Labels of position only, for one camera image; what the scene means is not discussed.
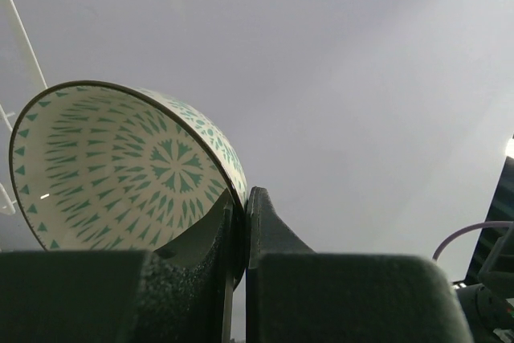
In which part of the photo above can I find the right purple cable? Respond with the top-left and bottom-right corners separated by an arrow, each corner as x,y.
432,220 -> 514,260

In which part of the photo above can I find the white green patterned bowl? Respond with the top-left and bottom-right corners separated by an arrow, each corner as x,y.
8,80 -> 249,284

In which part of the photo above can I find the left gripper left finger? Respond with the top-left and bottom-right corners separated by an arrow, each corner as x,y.
1,193 -> 234,342

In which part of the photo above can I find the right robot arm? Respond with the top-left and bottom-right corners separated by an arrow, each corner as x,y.
456,157 -> 513,342

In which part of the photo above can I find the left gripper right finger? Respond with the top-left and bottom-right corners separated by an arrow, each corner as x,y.
246,187 -> 472,343

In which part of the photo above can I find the clear acrylic dish rack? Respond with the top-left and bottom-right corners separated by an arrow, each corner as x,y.
1,0 -> 47,216

